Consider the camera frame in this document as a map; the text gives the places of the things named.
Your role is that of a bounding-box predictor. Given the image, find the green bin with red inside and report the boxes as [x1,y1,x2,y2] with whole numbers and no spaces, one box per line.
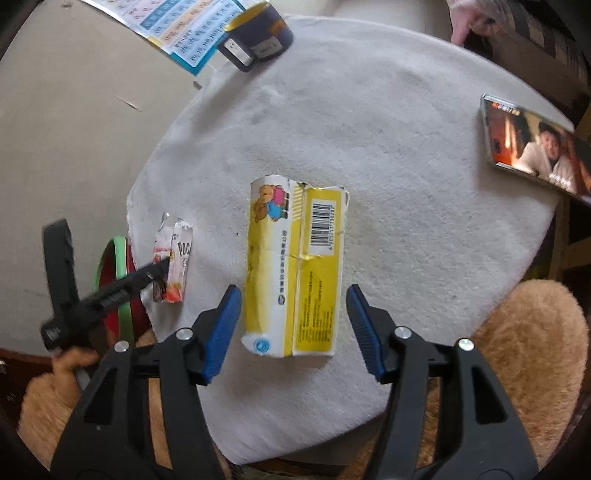
[92,235,139,347]

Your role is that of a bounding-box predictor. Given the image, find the white towel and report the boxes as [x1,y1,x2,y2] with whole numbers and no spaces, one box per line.
[127,14,561,464]

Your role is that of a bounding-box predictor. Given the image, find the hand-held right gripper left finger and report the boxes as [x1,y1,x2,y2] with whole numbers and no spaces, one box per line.
[50,285,242,480]

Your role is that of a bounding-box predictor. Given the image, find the person's left hand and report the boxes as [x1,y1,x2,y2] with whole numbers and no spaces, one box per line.
[50,347,100,409]

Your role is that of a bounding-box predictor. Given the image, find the wrapper pile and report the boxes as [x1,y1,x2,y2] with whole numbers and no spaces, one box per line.
[241,174,349,358]

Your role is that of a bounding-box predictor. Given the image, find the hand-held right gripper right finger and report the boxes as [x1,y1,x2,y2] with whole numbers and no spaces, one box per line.
[346,284,539,480]

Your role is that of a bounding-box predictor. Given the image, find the dark blue mug yellow inside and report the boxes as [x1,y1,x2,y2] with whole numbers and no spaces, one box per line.
[217,2,295,73]

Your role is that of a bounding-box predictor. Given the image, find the small pink white snack box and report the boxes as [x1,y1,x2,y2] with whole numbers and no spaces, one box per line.
[152,211,194,304]

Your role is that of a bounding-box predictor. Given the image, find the bed with plaid sheet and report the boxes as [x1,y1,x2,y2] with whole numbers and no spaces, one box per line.
[450,0,591,121]

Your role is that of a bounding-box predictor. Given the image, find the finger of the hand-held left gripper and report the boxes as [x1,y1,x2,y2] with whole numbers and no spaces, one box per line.
[42,219,77,319]
[41,258,172,354]

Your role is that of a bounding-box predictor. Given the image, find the blue wall poster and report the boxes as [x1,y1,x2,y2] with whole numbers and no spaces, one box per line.
[81,0,252,77]

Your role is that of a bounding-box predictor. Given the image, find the phone with lit screen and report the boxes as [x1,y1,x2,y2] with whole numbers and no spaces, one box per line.
[479,93,591,206]

